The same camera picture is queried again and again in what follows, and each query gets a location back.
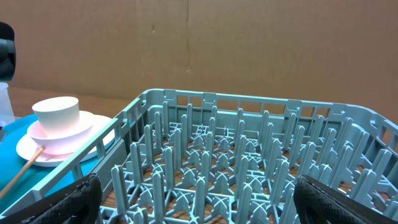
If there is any wooden chopstick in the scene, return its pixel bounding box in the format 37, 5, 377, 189
0, 146, 45, 199

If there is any white plate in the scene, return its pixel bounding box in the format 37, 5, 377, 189
16, 115, 111, 167

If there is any grey dish rack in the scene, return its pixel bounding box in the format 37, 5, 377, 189
1, 89, 397, 223

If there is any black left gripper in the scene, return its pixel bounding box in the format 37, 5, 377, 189
0, 22, 16, 81

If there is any clear plastic bin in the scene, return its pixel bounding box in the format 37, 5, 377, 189
0, 82, 15, 127

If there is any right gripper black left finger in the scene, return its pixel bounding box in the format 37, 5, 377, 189
1, 174, 103, 224

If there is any pink bowl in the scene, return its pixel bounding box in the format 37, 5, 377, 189
27, 111, 95, 155

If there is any cream cup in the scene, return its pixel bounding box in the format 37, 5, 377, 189
32, 96, 80, 137

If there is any teal serving tray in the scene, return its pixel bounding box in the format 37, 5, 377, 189
1, 114, 114, 213

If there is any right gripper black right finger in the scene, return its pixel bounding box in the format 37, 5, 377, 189
293, 175, 397, 224

